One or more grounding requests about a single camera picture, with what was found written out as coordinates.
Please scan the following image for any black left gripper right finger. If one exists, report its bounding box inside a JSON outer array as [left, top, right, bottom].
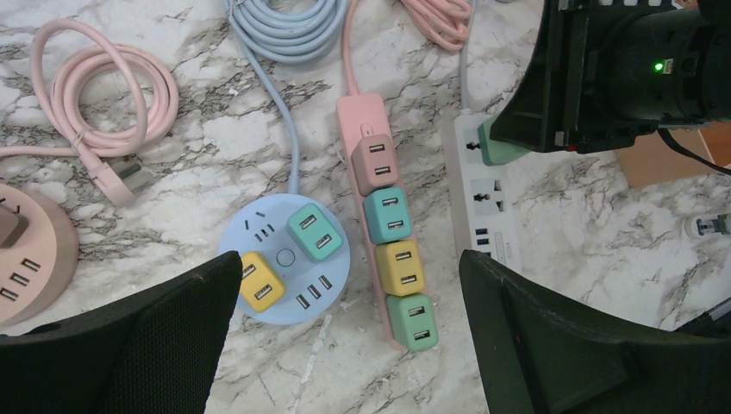
[[459, 250, 730, 413]]

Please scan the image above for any orange plastic file rack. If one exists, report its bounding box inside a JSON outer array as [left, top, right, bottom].
[[615, 122, 730, 188]]

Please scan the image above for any pink coiled cable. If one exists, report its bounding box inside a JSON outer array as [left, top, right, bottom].
[[0, 18, 180, 209]]

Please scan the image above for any teal plug adapter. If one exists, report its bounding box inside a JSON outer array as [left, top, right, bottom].
[[286, 203, 343, 262], [363, 186, 413, 245]]

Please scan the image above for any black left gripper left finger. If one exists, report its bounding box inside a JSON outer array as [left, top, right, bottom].
[[1, 251, 242, 413]]

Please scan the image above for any pink long power strip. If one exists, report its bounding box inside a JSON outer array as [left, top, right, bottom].
[[334, 92, 435, 352]]

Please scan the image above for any pink brown plug adapter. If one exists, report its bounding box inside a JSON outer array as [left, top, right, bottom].
[[1, 198, 29, 248]]

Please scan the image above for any pink round power strip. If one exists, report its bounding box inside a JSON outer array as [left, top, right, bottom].
[[1, 185, 79, 327]]

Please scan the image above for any blue round power strip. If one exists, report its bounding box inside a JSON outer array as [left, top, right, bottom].
[[218, 193, 351, 325]]

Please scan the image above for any white power strip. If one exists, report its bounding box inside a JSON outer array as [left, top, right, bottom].
[[442, 114, 522, 273]]

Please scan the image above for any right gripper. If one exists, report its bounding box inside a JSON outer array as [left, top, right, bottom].
[[489, 1, 730, 154]]

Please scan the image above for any green plug adapter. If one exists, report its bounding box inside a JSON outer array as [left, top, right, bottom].
[[386, 293, 439, 352], [478, 116, 530, 166]]

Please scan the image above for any blue coiled power cable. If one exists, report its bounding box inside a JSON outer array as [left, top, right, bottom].
[[222, 0, 351, 196]]

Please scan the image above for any yellow plug adapter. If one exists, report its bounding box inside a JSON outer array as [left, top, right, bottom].
[[239, 251, 286, 313], [375, 239, 425, 297]]

